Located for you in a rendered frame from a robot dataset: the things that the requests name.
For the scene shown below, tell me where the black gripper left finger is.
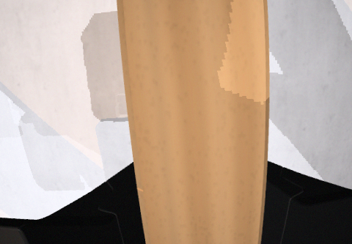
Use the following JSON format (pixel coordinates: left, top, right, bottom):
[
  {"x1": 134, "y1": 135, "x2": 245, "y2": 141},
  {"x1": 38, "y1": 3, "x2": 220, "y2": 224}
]
[{"x1": 0, "y1": 163, "x2": 146, "y2": 244}]

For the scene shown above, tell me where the light brown wooden board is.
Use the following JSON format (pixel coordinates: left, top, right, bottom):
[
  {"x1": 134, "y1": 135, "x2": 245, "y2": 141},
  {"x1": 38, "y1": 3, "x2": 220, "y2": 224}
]
[{"x1": 117, "y1": 0, "x2": 270, "y2": 244}]

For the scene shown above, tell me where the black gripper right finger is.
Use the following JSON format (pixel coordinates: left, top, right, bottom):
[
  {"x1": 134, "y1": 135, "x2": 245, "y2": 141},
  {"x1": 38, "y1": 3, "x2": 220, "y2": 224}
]
[{"x1": 261, "y1": 161, "x2": 352, "y2": 244}]

